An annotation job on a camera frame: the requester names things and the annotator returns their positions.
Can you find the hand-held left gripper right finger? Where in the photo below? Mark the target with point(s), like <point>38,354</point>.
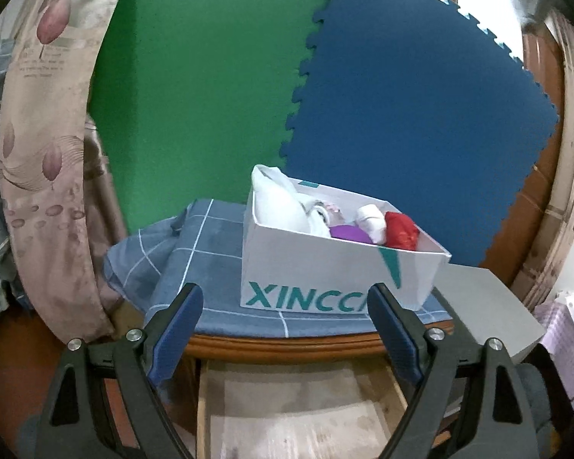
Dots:
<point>394,339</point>

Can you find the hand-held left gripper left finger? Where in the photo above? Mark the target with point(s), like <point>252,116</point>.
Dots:
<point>174,339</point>

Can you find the red underwear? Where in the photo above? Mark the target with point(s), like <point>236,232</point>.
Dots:
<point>402,232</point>

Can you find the purple underwear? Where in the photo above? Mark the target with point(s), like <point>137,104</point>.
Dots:
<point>349,234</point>

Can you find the white shoe box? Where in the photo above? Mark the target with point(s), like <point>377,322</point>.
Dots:
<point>306,263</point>

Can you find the grey-white underwear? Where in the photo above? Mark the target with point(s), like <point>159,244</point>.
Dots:
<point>370,220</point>

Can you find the wooden drawer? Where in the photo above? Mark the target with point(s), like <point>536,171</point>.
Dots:
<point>292,416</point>

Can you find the pink floral white underwear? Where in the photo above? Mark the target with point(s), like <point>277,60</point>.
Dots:
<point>332,209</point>

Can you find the white bra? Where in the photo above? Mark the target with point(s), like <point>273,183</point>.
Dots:
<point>282,205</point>

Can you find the blue checked cloth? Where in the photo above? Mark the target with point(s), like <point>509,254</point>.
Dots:
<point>210,258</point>

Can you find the grey side table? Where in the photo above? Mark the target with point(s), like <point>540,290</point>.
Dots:
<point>488,306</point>

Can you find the wooden nightstand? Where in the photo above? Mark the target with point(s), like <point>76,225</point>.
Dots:
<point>277,346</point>

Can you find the person's right leg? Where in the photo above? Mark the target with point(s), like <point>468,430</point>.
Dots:
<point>538,392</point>

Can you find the blue foam mat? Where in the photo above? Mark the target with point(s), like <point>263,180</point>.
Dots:
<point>411,129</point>

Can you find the pink floral quilt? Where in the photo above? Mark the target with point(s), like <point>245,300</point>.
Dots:
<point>43,153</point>

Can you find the wooden door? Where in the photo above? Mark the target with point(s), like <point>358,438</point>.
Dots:
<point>569,153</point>

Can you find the green foam mat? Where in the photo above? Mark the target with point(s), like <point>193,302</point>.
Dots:
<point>210,81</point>

